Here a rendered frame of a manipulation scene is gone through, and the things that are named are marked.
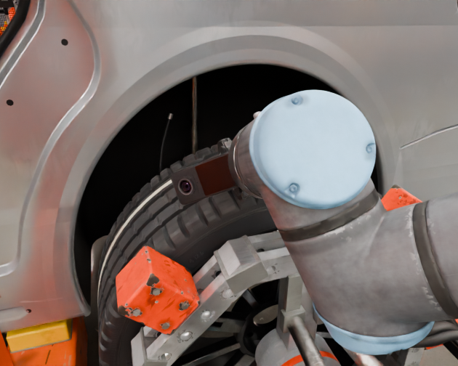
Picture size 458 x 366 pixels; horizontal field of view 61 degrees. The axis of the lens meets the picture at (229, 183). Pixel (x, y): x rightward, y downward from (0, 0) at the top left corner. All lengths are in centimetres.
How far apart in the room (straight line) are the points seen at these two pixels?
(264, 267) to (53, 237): 50
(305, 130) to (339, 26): 61
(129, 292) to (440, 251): 38
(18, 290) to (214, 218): 54
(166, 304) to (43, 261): 45
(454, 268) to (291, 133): 14
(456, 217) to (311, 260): 11
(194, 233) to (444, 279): 38
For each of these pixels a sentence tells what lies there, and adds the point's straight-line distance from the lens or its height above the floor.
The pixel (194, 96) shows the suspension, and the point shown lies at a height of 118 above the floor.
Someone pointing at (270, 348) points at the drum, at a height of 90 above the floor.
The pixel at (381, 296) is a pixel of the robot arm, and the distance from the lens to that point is 32.
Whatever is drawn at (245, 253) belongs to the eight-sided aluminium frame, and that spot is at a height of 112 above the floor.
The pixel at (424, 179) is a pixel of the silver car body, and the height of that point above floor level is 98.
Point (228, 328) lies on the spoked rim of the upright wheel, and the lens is 78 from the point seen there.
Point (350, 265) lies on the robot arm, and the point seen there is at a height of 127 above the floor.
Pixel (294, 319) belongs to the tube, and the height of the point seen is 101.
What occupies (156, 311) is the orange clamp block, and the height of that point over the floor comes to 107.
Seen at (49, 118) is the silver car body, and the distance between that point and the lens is 82.
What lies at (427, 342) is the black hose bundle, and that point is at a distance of 63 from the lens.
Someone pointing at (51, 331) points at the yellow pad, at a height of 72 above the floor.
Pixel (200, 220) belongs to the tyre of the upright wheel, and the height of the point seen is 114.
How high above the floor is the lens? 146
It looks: 27 degrees down
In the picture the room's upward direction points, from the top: straight up
